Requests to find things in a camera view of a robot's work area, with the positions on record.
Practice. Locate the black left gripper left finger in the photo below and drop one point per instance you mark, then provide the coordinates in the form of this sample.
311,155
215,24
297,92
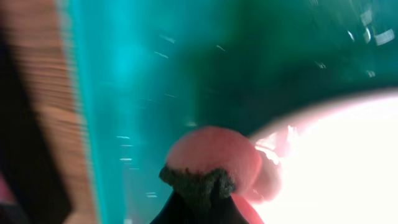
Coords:
175,211

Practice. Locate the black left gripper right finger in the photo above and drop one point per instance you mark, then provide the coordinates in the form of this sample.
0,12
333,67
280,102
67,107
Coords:
224,210

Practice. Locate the black and pink sponge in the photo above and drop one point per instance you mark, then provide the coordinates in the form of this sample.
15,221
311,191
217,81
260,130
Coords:
200,158

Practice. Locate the white pink plate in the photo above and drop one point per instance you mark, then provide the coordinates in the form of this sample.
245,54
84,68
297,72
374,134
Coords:
337,161

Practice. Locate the teal plastic tray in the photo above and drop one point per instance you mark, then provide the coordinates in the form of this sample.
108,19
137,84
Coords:
148,71

